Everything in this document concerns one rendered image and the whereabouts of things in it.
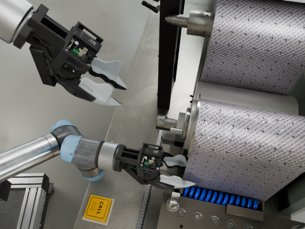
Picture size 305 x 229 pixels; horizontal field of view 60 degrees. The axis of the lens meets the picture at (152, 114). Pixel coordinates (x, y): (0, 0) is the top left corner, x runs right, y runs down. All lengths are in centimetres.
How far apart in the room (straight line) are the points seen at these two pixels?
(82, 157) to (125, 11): 247
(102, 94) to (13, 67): 226
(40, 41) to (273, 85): 57
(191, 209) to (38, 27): 57
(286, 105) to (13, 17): 61
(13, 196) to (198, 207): 128
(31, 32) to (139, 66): 77
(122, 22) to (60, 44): 245
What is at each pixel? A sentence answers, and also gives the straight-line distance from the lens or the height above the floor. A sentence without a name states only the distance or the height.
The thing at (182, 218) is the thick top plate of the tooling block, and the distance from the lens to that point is 76.
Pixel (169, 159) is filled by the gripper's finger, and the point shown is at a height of 111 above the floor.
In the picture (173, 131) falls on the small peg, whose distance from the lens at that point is 61.
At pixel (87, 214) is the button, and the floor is 92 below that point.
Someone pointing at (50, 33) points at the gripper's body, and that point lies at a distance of 46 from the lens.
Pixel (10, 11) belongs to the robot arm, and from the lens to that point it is 47.
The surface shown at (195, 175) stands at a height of 111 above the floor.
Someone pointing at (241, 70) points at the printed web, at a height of 127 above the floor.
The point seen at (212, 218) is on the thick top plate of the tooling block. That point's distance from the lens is 78.
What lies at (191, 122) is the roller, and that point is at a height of 130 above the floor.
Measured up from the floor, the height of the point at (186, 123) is 128.
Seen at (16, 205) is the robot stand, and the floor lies 21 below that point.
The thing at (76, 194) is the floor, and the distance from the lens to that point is 192.
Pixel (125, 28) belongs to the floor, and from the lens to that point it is 282.
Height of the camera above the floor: 177
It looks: 57 degrees down
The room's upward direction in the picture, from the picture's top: straight up
